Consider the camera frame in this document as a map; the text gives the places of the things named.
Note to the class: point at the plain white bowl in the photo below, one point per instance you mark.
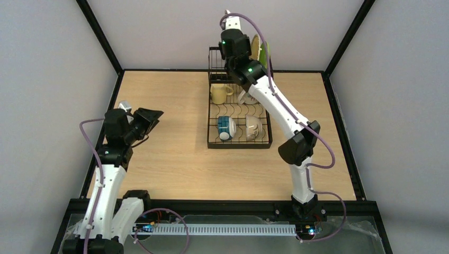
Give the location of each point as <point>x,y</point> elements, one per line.
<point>253,127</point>

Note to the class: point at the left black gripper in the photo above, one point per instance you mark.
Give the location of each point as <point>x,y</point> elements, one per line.
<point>141,120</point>

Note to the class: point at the black wire dish rack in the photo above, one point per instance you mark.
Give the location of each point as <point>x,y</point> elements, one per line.
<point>217,75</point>

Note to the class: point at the woven bamboo plate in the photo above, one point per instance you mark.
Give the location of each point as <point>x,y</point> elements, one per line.
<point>255,47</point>

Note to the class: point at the black rimmed white bowl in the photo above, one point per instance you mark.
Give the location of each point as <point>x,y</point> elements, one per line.
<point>226,128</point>

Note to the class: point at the yellow ceramic mug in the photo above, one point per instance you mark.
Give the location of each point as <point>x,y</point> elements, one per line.
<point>220,92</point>

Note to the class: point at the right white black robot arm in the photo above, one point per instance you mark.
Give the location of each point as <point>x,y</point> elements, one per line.
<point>257,81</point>

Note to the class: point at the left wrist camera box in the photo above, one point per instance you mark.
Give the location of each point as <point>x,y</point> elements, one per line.
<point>126,106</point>

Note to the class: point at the green plastic plate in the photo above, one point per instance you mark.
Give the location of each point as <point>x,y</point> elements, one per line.
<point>264,54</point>

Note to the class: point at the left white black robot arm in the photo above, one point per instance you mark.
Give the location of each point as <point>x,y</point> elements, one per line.
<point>103,228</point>

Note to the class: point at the white slotted cable duct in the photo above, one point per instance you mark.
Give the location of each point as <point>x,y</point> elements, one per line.
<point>216,229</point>

